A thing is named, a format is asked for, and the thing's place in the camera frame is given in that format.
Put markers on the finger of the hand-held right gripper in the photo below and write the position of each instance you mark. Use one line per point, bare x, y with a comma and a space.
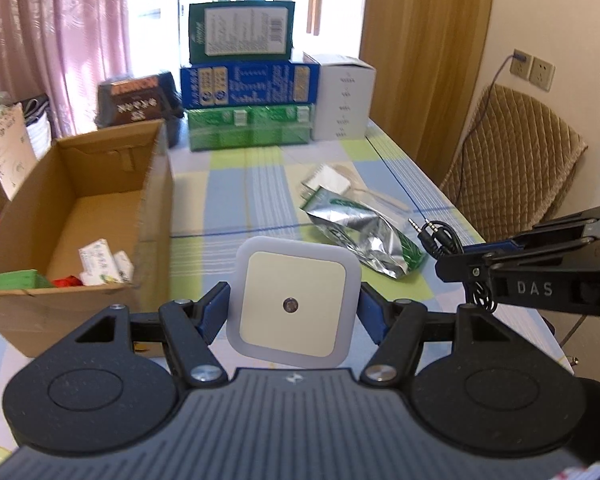
570, 225
460, 267

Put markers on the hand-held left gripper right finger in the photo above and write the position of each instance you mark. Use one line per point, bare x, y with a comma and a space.
370, 310

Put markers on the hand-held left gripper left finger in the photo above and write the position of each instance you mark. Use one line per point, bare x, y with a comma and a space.
215, 310

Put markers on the white square night light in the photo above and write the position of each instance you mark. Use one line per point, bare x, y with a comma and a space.
290, 305

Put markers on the silver green foil pouch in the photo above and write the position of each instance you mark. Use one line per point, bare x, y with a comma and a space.
360, 230

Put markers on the small white medicine box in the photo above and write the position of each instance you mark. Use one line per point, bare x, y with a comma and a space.
124, 265

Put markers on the large white medicine box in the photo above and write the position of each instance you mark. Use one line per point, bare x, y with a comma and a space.
97, 260

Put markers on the white square pad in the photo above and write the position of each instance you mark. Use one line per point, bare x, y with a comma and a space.
330, 177

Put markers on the red packet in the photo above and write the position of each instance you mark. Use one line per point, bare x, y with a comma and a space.
67, 281

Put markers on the green medicine box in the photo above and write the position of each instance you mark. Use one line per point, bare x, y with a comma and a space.
20, 280

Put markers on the plaid cloth-covered desktop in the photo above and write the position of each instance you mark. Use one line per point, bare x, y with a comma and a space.
260, 200

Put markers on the chair with quilted brown cover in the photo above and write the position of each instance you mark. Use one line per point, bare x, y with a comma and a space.
520, 160

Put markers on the green cartons under blue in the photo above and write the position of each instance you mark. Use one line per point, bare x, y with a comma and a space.
250, 130

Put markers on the tall white carton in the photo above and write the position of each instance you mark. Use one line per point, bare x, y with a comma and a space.
345, 100

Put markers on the black box brown label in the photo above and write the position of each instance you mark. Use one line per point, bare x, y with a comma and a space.
135, 100

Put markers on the blue carton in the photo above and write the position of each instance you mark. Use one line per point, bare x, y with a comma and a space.
280, 85

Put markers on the white paper bag pink print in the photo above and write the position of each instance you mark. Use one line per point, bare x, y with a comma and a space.
10, 150

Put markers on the black and white magazines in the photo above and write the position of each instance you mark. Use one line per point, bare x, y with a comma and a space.
40, 110

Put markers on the dark green carton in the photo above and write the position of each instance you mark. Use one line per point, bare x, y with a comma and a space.
240, 30

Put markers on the pink curtain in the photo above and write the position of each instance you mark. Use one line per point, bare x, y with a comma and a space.
55, 25

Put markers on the white wall socket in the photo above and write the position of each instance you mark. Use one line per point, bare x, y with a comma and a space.
541, 74
521, 65

